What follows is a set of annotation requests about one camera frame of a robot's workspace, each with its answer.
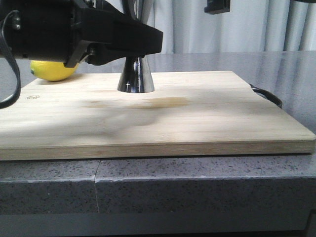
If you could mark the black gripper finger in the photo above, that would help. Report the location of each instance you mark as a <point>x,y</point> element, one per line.
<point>114,35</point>

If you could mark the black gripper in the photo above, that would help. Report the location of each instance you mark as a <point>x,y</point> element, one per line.
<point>49,30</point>
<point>217,6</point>

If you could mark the silver double jigger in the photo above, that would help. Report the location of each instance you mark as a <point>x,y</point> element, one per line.
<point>136,76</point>

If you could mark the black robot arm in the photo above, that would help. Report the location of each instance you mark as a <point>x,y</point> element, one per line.
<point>5,29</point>

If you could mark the grey curtain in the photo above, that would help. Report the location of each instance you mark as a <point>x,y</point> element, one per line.
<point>249,26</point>

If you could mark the yellow lemon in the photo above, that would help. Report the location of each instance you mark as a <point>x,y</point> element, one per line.
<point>51,71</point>

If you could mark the wooden cutting board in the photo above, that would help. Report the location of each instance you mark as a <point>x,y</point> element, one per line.
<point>188,114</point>

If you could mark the black board handle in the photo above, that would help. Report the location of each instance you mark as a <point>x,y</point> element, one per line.
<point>268,95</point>

